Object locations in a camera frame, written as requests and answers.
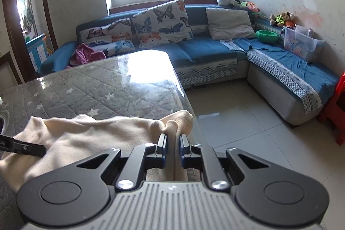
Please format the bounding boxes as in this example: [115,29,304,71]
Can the cream beige garment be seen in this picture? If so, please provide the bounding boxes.
[1,110,193,191]

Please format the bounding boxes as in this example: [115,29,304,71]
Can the grey quilted star table cover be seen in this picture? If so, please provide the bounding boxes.
[1,50,201,229]

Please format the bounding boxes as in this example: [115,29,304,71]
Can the blue white small cabinet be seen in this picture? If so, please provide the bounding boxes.
[26,34,49,72]

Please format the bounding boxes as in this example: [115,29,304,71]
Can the blue corner sofa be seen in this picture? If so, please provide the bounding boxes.
[37,3,341,126]

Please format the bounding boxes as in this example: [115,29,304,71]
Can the magenta cloth on sofa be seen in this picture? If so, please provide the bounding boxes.
[67,43,106,68]

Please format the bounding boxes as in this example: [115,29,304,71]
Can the left butterfly print pillow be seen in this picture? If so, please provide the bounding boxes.
[79,18,135,57]

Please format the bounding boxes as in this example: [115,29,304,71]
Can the butterfly print pillow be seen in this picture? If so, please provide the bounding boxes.
[132,0,194,49]
[79,18,135,57]

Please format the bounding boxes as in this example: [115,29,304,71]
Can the right butterfly print pillow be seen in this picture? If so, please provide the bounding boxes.
[132,0,194,49]

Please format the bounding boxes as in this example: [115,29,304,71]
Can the grey plain cushion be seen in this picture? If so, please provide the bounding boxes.
[206,8,256,40]

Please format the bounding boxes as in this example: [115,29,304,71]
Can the green plastic bowl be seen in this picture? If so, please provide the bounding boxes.
[256,30,279,44]

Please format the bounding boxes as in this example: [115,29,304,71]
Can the red plastic stool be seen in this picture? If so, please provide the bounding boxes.
[319,74,344,146]

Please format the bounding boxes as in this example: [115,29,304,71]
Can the clear plastic storage box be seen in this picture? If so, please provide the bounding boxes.
[283,26,326,63]

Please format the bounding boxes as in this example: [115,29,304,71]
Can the panda plush toy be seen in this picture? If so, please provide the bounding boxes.
[216,0,241,7]

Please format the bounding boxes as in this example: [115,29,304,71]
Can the plush toys on sofa ledge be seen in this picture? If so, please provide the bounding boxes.
[270,12,295,29]

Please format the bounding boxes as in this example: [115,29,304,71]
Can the dark wooden door frame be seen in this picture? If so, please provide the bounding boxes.
[1,0,58,82]

